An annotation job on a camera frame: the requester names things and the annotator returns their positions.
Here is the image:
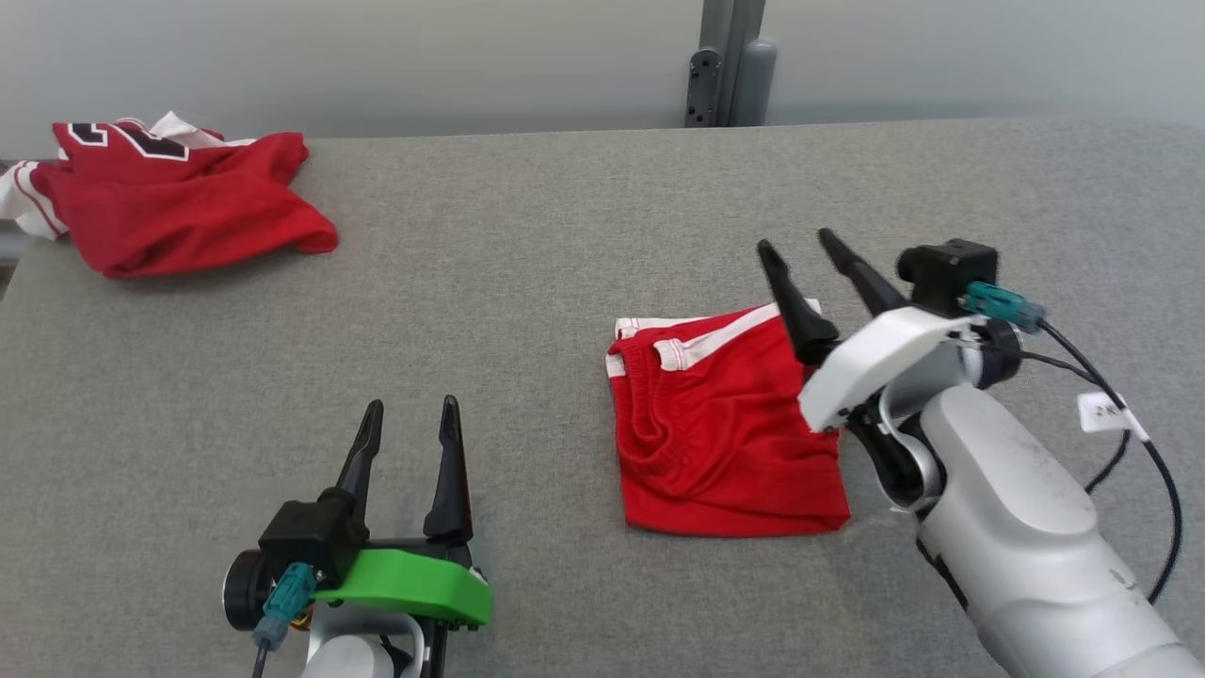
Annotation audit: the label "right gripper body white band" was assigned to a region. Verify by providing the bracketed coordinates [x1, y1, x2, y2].
[798, 306, 985, 435]

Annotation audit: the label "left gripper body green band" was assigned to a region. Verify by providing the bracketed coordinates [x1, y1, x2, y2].
[313, 537, 494, 631]

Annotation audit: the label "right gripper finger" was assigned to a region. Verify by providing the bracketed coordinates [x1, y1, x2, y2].
[757, 239, 841, 366]
[817, 228, 910, 317]

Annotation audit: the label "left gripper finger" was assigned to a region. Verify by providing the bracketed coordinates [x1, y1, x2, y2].
[423, 395, 474, 546]
[329, 400, 385, 528]

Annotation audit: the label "red shorts with white stripe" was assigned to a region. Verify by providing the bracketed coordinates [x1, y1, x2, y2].
[607, 299, 852, 539]

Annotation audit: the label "red jersey with black number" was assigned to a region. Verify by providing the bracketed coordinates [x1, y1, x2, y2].
[0, 111, 338, 280]

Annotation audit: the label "teal right cable connector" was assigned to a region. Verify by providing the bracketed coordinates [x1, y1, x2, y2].
[962, 281, 1048, 333]

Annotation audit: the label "teal cable connector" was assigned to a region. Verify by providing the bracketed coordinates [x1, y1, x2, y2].
[962, 281, 1048, 333]
[252, 563, 317, 651]

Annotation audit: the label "teal left cable connector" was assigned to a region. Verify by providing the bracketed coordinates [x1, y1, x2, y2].
[252, 563, 317, 651]

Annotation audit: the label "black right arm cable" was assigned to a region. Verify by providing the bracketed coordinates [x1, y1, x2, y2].
[1021, 320, 1183, 605]
[1020, 350, 1131, 495]

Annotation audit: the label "white right cable label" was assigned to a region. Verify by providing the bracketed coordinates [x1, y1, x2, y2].
[1076, 391, 1149, 442]

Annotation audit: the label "upright grey metal post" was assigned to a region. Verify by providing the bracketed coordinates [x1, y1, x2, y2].
[684, 0, 779, 128]

